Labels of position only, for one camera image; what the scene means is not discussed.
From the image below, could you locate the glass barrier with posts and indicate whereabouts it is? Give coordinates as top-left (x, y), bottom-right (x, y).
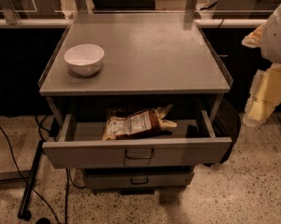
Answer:
top-left (0, 0), bottom-right (281, 28)

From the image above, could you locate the grey metal drawer cabinet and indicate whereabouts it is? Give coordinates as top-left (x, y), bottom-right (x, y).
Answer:
top-left (37, 12), bottom-right (234, 196)

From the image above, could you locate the black floor cable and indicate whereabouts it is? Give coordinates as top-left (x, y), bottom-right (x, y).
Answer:
top-left (0, 114), bottom-right (71, 224)

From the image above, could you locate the white ceramic bowl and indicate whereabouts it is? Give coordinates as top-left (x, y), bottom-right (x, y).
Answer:
top-left (64, 44), bottom-right (105, 77)

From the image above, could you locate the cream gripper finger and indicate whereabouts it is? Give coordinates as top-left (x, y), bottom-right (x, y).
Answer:
top-left (242, 24), bottom-right (265, 49)
top-left (243, 77), bottom-right (274, 128)

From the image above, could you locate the lower grey drawer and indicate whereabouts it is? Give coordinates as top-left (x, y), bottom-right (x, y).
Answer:
top-left (83, 166), bottom-right (193, 191)

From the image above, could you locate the brown chip bag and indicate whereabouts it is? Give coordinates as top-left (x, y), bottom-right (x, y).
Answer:
top-left (103, 105), bottom-right (177, 140)

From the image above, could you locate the black bar on floor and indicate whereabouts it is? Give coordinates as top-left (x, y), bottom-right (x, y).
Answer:
top-left (18, 141), bottom-right (43, 221)

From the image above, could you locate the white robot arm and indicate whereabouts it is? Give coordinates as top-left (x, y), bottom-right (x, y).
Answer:
top-left (242, 4), bottom-right (281, 127)

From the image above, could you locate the open top drawer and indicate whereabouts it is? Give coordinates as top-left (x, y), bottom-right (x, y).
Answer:
top-left (43, 111), bottom-right (232, 169)

